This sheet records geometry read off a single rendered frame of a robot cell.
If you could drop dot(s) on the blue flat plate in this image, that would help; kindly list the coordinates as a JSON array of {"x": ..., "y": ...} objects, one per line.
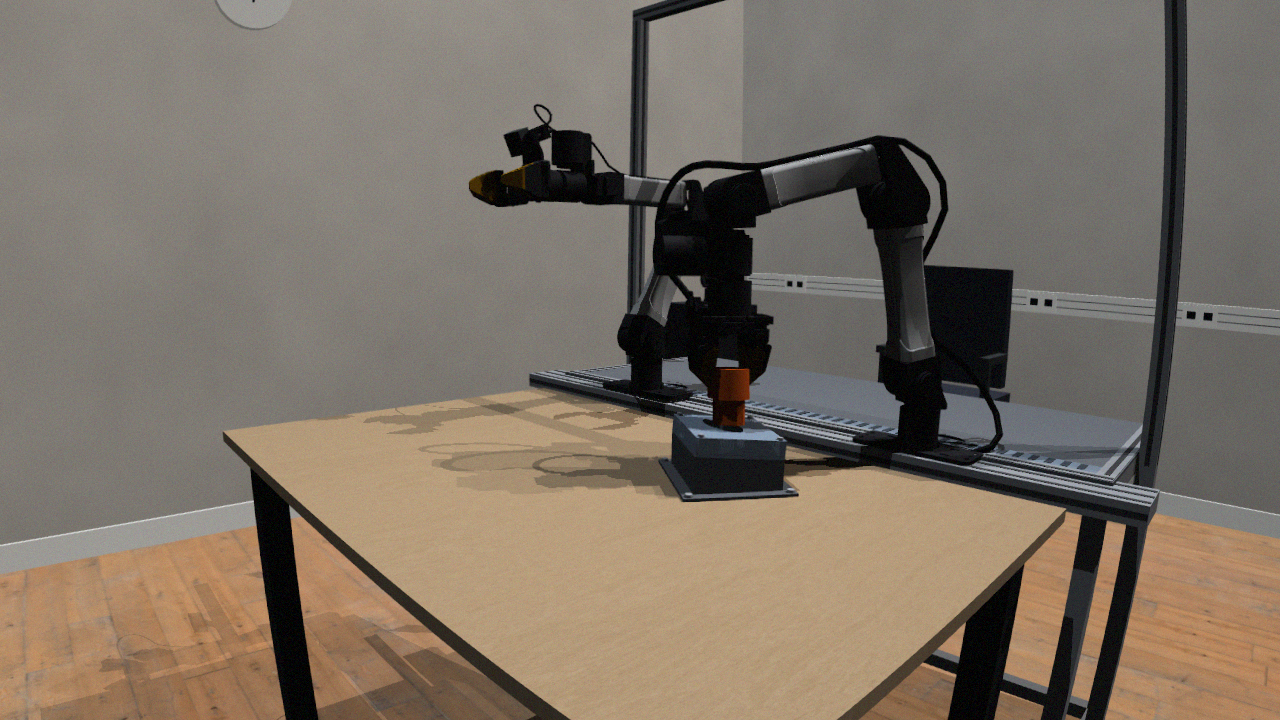
[{"x": 755, "y": 442}]

